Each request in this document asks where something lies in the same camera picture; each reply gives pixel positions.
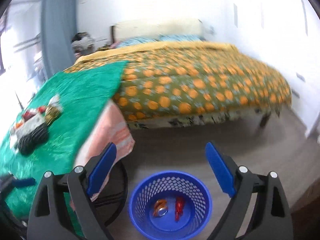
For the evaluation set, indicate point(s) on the black round stool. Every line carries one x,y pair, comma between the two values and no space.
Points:
112,199

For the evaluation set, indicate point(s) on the silver yellow snack bag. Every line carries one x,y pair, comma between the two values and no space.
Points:
53,110

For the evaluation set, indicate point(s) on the beige headboard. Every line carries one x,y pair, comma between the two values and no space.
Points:
124,30

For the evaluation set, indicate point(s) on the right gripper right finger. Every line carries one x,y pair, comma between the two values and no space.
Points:
237,182

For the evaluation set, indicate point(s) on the pink striped blanket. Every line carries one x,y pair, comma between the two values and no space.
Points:
110,127

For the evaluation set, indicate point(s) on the crushed red soda can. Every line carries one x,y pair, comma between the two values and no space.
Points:
29,113

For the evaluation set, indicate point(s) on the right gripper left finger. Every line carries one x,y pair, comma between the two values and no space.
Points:
85,181

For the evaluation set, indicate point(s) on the orange crumpled wrapper in basket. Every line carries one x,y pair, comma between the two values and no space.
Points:
160,208

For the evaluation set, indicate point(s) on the green satin bedspread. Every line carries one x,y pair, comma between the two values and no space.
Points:
83,95

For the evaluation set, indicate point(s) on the pile of clothes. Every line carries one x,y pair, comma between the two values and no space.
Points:
83,43

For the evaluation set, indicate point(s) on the grey curtain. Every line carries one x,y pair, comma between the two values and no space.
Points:
58,27

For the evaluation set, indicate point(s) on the blue mesh trash basket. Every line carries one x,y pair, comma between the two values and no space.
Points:
169,185

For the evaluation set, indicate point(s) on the teal pillow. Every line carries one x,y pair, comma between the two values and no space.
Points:
139,40

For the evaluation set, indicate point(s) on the orange floral quilt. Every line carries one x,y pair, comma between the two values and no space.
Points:
165,79

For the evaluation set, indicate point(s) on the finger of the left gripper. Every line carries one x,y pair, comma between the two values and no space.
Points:
23,182

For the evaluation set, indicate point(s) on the red wrapper in basket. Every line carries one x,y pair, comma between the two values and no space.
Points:
179,206

